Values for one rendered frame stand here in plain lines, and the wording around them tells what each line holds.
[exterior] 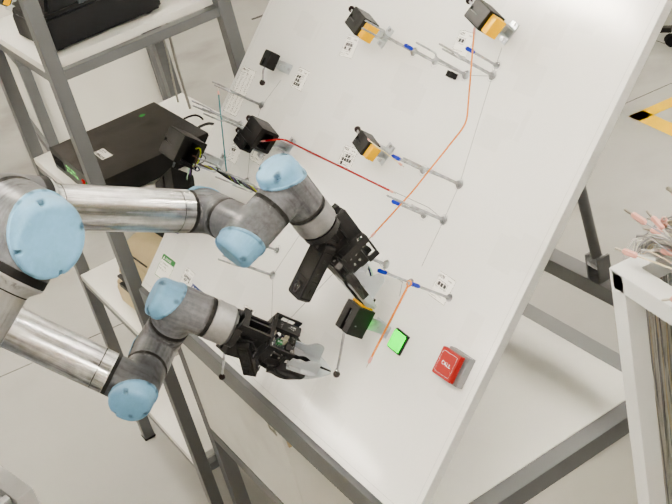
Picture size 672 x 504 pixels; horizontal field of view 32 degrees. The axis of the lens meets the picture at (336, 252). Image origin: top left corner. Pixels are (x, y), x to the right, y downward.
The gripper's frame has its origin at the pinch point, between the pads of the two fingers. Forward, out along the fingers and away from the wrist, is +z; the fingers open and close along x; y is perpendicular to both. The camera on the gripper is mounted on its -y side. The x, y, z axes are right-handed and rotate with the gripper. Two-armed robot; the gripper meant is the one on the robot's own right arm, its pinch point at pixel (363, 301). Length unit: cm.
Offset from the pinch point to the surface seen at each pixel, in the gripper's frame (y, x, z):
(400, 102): 35.1, 26.5, -8.5
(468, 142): 34.4, 2.5, -8.2
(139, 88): 28, 312, 90
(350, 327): -5.1, -2.2, 0.4
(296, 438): -26.2, 8.3, 21.0
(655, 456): 9, -66, 1
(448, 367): 1.0, -23.5, 3.5
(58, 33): -2, 103, -36
